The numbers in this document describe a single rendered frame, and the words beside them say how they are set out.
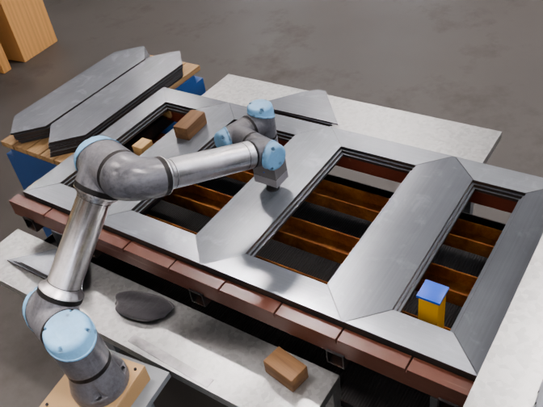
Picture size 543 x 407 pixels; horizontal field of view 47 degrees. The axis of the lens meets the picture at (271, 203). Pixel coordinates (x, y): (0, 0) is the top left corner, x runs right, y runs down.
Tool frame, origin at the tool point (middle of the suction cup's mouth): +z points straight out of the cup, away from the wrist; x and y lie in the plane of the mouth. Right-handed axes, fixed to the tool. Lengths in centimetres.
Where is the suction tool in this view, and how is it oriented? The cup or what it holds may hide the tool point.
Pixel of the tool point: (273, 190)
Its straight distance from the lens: 198.5
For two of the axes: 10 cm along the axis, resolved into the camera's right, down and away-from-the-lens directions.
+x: -5.5, 5.9, -5.9
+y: -8.2, -2.8, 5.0
